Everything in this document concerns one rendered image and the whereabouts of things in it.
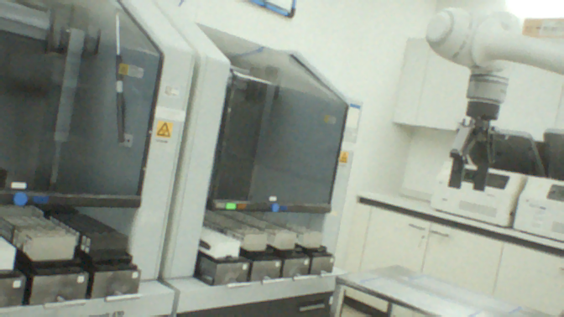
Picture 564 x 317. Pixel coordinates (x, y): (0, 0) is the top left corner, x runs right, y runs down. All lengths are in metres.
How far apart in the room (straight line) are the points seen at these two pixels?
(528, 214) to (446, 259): 0.62
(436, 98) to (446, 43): 3.11
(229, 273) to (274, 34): 1.95
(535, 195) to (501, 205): 0.21
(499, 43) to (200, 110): 0.88
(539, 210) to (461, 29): 2.53
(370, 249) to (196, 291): 2.62
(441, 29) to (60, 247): 1.06
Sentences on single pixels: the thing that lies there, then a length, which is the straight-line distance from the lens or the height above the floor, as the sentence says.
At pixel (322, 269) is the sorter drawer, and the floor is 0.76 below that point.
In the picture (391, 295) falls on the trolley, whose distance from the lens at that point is 1.67.
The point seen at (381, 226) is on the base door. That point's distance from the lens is 4.08.
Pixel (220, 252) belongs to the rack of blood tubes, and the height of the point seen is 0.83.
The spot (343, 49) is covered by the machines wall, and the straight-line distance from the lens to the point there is 3.86.
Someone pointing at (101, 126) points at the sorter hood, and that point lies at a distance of 1.45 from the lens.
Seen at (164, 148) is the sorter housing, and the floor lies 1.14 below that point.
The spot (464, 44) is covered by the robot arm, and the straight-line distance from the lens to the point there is 1.19.
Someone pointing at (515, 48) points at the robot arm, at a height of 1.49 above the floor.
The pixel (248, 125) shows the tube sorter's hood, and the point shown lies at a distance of 1.74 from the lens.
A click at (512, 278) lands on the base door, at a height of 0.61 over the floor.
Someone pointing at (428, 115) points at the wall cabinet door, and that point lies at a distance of 4.28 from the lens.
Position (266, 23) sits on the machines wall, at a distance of 3.31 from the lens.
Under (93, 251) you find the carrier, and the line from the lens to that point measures 1.52.
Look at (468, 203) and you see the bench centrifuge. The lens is 3.76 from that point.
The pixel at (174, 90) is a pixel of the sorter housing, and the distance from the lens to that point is 1.57.
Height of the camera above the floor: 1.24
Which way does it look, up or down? 3 degrees down
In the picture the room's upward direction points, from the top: 10 degrees clockwise
